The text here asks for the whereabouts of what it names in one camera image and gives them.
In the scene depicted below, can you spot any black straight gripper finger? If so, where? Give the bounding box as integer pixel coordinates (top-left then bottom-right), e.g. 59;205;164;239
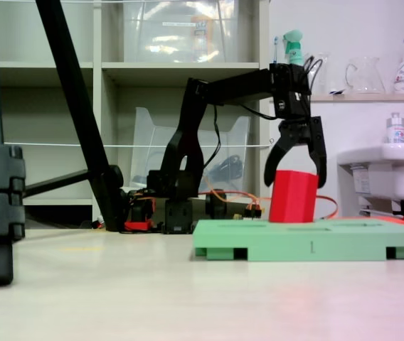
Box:
307;115;328;190

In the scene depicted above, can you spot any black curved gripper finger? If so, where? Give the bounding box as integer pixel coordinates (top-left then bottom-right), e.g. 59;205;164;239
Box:
263;119;312;188

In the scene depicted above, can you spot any red octagonal pillar block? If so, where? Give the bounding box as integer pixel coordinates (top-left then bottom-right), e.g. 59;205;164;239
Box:
268;170;319;224

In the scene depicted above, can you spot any clear measuring cup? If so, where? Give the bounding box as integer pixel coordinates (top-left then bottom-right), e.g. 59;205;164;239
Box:
304;52;331;95

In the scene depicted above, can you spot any green spray bottle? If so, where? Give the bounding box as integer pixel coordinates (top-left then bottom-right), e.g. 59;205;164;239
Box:
282;29;305;67

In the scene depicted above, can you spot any glass pitcher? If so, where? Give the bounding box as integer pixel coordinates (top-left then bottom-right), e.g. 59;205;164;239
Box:
345;56;386;94

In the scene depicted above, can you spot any small clear sanitizer bottle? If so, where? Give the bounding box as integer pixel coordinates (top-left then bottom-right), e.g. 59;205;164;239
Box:
386;112;404;144

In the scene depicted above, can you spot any white sink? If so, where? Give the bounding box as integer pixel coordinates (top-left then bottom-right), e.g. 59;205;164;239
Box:
336;141;404;218

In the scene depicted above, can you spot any black round clamp knob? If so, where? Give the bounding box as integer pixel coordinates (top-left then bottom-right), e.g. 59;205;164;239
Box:
205;191;228;219

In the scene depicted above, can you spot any green shape sorting board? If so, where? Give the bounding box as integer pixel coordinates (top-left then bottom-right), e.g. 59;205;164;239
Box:
191;218;404;263

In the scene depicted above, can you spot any orange labelled pack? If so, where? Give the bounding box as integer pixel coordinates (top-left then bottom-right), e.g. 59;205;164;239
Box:
190;14;215;60

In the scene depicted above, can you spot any clear plastic storage box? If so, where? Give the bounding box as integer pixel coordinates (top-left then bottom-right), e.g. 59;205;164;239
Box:
122;0;240;64

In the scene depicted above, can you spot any clear plastic file tray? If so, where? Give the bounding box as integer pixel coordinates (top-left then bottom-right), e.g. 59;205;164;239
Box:
129;106;252;195

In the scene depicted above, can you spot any red base clamp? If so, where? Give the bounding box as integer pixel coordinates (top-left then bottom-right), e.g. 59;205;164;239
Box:
123;219;154;233

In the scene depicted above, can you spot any beige shelf unit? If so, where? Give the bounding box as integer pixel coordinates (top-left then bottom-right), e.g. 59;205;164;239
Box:
0;0;270;223

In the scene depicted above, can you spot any black tripod leg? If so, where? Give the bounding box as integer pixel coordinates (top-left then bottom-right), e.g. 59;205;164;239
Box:
34;0;124;232

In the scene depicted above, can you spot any black tripod brace bar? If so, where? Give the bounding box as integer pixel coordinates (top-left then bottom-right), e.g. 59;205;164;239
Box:
22;169;91;199

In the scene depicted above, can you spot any orange flat cable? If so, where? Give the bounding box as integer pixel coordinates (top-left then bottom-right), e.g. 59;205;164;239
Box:
201;175;339;220

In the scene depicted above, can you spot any black cable coil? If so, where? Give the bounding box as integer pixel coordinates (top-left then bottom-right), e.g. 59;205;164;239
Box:
208;154;245;188

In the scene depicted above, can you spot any black arm wire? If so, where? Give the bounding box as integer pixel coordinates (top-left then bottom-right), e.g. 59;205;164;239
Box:
203;103;277;171

